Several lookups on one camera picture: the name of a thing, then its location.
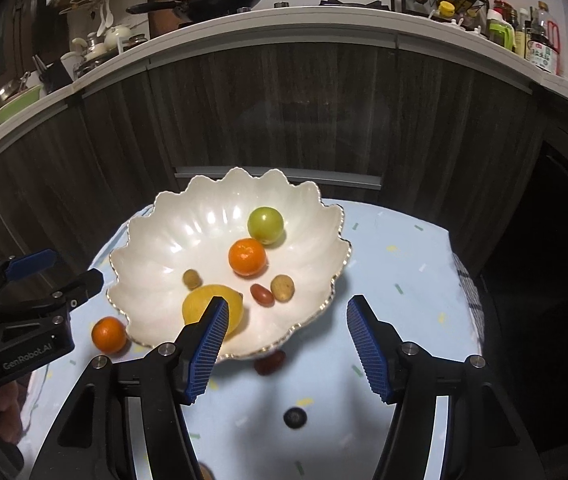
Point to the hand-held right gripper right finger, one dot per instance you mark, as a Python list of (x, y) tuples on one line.
[(368, 355)]

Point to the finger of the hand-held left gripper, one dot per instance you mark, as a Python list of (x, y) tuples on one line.
[(79, 285), (29, 262)]

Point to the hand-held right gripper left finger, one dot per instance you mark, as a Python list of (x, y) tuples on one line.
[(209, 350)]

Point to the yellow lemon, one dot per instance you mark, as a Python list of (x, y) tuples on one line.
[(199, 307)]

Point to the small orange tangerine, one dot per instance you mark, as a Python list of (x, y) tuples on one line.
[(247, 257), (109, 335)]

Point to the brown longan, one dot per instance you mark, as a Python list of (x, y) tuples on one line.
[(191, 279), (282, 287)]

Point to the red date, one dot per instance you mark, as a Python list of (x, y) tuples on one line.
[(262, 294), (270, 364)]

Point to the white scalloped ceramic bowl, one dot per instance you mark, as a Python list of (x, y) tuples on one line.
[(184, 230)]

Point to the green apple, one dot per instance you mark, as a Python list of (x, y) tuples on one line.
[(265, 225)]

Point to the light blue patterned cloth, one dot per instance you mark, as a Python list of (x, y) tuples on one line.
[(413, 310)]

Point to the dark blueberry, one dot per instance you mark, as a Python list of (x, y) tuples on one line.
[(295, 418)]

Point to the green plastic basin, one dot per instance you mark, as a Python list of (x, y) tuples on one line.
[(19, 102)]

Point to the steel pan lid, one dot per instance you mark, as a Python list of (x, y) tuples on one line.
[(4, 95)]

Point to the black knife holder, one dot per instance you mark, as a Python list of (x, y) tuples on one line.
[(54, 75)]

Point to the black built-in dishwasher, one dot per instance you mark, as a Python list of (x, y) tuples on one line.
[(553, 260)]

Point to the white teapot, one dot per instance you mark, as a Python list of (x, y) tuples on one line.
[(116, 35)]

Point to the dark wood base cabinets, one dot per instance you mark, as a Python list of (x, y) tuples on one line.
[(289, 110)]

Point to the white hanging spoons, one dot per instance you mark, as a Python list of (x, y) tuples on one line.
[(106, 15)]

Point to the white kitchen countertop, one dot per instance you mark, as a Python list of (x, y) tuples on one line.
[(314, 20)]

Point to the green lidded jug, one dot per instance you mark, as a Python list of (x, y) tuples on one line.
[(498, 27)]

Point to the yellow cap bottle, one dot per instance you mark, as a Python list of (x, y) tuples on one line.
[(446, 10)]

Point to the dark soy sauce bottle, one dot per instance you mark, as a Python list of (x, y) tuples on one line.
[(543, 42)]

